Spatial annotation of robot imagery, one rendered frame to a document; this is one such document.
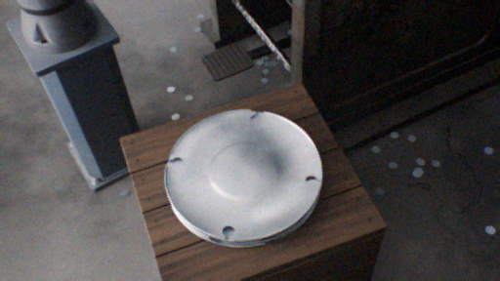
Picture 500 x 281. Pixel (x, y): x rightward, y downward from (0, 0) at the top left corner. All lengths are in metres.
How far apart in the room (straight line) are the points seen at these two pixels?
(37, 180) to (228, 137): 0.68
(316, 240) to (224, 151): 0.24
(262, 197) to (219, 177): 0.09
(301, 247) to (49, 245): 0.72
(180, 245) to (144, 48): 0.97
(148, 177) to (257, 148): 0.21
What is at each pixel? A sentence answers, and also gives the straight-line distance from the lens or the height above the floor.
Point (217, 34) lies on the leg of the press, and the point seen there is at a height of 0.04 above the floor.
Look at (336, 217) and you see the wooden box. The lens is 1.05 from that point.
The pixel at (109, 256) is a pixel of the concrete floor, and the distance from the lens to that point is 1.45.
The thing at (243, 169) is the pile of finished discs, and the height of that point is 0.38.
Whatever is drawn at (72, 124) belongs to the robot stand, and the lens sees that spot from 1.38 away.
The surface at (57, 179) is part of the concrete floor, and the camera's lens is 1.62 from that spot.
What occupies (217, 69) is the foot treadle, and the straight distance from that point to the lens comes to 1.54.
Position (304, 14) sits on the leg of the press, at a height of 0.48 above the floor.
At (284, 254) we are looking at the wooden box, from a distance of 1.01.
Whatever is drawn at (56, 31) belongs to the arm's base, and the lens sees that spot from 1.22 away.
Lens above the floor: 1.26
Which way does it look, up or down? 53 degrees down
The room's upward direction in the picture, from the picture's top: 5 degrees counter-clockwise
